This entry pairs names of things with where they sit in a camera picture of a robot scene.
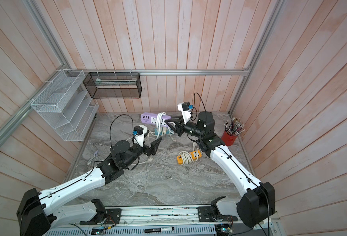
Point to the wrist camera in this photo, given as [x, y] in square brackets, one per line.
[139, 135]
[186, 109]

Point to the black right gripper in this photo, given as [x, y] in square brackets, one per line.
[181, 127]

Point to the white wire mesh shelf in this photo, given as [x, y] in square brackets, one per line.
[68, 110]

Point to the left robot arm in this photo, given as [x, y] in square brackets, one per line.
[39, 211]

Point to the orange power strip with cord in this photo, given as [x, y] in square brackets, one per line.
[185, 157]

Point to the black mesh basket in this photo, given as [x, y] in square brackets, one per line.
[109, 85]

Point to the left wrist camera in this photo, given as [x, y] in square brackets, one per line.
[139, 135]

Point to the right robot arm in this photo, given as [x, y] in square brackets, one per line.
[257, 201]

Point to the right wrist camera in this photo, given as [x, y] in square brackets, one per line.
[186, 109]

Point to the teal power strip with cord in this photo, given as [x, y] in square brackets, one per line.
[162, 131]

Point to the bundle of coloured pencils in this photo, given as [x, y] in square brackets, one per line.
[234, 127]

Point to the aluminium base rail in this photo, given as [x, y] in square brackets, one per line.
[179, 220]

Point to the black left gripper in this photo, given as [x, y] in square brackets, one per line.
[153, 148]

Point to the blue white pen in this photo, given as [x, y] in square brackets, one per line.
[93, 157]

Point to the purple power strip with cord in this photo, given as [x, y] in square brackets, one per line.
[156, 120]

